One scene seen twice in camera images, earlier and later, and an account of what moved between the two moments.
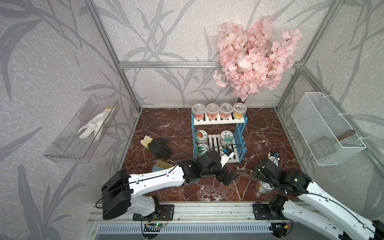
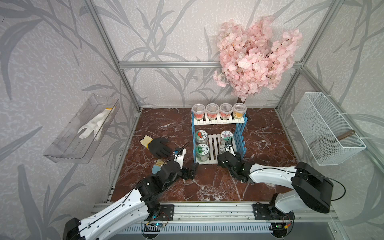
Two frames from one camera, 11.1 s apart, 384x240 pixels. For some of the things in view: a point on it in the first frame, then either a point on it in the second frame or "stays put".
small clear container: (239, 109) stays put
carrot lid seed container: (263, 187) -> (222, 148)
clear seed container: (212, 110) stays put
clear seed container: (225, 110) stays put
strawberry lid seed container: (201, 136) stays put
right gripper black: (259, 177) -> (218, 157)
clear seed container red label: (198, 110) stays put
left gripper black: (228, 180) -> (192, 172)
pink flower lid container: (226, 137) stays put
